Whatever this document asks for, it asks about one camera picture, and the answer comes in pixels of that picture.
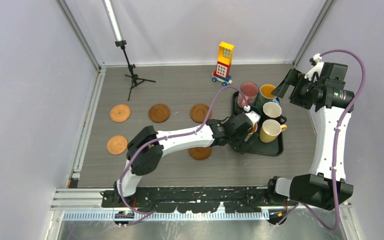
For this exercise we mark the pink mug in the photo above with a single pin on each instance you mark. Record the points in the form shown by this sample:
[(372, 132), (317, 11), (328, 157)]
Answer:
[(250, 91)]

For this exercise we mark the blue mug yellow inside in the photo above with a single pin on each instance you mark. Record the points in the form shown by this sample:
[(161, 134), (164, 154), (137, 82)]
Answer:
[(265, 96)]

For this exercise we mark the black tripod with light pole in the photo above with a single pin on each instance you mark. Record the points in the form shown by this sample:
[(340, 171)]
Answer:
[(121, 43)]

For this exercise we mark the wooden ringed coaster back right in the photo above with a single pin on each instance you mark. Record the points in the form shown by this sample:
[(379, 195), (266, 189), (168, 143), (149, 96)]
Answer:
[(199, 112)]

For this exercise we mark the white patterned mug orange inside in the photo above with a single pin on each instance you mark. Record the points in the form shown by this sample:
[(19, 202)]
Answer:
[(254, 128)]

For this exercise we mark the cork coaster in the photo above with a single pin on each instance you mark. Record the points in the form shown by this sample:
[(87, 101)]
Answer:
[(120, 113), (117, 144)]

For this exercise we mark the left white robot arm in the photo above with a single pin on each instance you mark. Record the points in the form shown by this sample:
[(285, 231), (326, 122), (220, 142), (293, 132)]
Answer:
[(149, 146)]

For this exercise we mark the wooden ringed coaster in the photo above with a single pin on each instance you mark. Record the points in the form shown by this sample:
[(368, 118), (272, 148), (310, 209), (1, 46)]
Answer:
[(159, 113), (199, 112), (200, 153)]

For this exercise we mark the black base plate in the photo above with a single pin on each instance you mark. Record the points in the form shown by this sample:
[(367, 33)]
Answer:
[(234, 199)]

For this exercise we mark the black serving tray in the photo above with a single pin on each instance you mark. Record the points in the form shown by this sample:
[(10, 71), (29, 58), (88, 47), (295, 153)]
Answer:
[(274, 148)]

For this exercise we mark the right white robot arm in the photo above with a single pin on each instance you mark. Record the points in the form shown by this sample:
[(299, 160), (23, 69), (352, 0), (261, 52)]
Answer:
[(325, 185)]

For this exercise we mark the cork coaster front left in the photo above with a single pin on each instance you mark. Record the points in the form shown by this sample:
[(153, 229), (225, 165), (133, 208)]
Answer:
[(117, 144)]

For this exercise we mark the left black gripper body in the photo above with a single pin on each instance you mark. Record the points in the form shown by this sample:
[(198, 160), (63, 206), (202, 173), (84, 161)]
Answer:
[(236, 138)]

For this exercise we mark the toy brick tower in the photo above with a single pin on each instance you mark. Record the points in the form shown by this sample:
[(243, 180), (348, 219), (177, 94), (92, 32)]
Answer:
[(223, 66)]

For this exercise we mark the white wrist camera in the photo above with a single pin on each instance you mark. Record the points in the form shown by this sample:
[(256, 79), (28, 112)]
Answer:
[(253, 113), (317, 66)]

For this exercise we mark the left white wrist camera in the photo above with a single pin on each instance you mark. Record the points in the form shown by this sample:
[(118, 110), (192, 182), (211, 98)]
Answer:
[(253, 113)]

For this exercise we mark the wooden ringed coaster front right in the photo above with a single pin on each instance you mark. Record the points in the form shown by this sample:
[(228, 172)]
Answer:
[(200, 153)]

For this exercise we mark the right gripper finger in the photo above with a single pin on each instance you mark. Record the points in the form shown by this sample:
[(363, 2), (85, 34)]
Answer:
[(281, 89), (292, 78)]

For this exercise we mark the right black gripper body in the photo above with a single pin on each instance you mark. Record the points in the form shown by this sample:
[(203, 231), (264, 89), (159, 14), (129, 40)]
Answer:
[(302, 95)]

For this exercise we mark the cork coaster back left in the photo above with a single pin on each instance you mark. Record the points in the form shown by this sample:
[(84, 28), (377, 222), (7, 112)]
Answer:
[(120, 113)]

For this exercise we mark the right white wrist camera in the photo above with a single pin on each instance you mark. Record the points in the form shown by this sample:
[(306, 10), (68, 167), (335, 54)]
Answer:
[(317, 66)]

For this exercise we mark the wooden ringed coaster back middle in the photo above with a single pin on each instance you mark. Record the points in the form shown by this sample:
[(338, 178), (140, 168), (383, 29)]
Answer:
[(159, 113)]

